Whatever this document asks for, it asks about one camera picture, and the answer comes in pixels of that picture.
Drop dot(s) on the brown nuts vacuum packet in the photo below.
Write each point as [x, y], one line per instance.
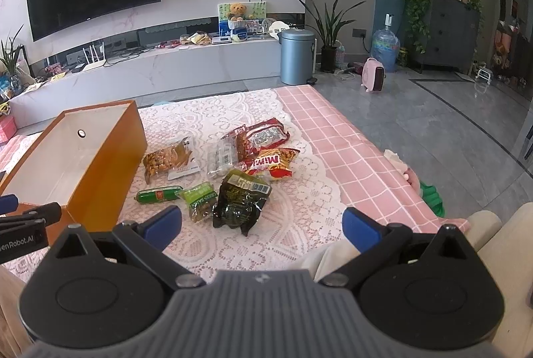
[170, 157]

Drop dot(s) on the dark grey cabinet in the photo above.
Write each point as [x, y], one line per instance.
[452, 29]

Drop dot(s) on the pink checkered tablecloth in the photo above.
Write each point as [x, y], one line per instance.
[336, 167]

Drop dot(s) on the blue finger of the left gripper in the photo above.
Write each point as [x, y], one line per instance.
[51, 213]
[8, 204]

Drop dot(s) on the green candy snack packet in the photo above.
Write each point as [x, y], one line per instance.
[201, 201]

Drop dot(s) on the white wifi router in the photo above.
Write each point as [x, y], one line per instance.
[95, 56]

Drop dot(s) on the blue metal trash bin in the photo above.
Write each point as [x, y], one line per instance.
[297, 56]

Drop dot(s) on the green sausage snack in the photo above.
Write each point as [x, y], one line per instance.
[158, 195]

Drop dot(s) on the white lace table cover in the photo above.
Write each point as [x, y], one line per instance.
[205, 250]

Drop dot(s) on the white gluten snack packet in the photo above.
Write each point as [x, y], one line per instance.
[187, 163]

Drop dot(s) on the green pink folded cloth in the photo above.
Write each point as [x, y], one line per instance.
[429, 194]

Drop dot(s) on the beige sofa cushion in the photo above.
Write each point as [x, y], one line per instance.
[506, 249]

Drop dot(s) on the tall potted green plant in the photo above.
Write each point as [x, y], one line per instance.
[328, 23]

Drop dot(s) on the blue water jug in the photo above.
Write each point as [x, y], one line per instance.
[385, 46]

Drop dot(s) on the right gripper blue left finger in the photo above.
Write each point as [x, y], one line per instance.
[144, 245]

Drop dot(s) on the teddy bear gift box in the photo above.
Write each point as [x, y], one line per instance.
[240, 21]

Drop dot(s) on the clear quail egg packet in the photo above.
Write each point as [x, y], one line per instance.
[222, 156]

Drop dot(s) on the dark green pickle packet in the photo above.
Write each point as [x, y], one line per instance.
[240, 202]

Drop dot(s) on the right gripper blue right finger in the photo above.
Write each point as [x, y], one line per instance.
[376, 243]

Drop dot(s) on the grey white TV console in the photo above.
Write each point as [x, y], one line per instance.
[156, 71]

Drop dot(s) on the small potted plant left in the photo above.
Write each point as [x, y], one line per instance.
[10, 52]

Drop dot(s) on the red silver snack bag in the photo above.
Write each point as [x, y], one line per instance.
[249, 140]

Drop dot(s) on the small white step stool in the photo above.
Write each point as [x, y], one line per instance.
[484, 74]

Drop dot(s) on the orange cardboard box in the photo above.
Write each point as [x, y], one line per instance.
[85, 161]

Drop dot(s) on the red yellow Mimi packet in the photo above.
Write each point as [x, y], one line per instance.
[272, 164]

